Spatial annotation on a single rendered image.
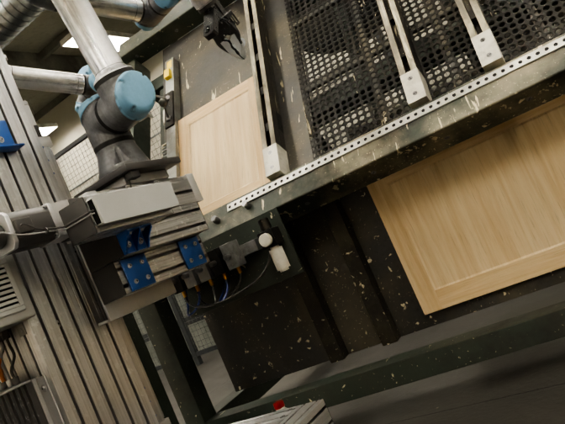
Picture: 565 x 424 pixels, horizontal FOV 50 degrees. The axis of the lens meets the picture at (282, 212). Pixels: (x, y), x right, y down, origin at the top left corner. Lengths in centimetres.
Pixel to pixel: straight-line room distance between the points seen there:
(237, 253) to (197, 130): 72
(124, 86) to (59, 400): 79
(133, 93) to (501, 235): 127
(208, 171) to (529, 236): 120
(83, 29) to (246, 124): 90
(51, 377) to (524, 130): 157
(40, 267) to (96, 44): 59
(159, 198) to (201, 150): 100
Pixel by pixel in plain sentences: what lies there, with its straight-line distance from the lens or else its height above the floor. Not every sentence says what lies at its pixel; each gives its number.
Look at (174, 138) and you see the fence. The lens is 265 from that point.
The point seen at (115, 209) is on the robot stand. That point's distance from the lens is 143.
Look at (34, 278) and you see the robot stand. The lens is 164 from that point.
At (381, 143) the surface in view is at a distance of 197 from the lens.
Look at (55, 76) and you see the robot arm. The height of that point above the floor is 155.
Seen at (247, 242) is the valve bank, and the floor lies 74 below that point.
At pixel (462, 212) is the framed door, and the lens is 216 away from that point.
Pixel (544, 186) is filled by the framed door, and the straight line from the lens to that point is 214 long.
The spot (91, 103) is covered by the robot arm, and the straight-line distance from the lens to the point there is 179.
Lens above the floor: 67
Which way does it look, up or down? 3 degrees up
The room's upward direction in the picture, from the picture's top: 24 degrees counter-clockwise
